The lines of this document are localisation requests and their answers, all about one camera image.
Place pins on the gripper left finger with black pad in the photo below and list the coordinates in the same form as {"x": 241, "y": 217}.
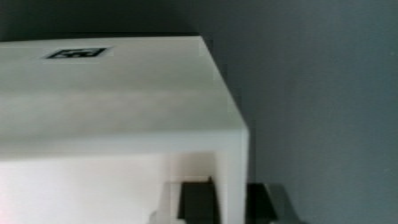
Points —
{"x": 189, "y": 204}

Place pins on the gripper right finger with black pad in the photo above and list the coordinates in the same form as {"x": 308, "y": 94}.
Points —
{"x": 269, "y": 207}

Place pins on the white drawer cabinet frame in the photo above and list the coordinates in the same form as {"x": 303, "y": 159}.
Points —
{"x": 118, "y": 122}

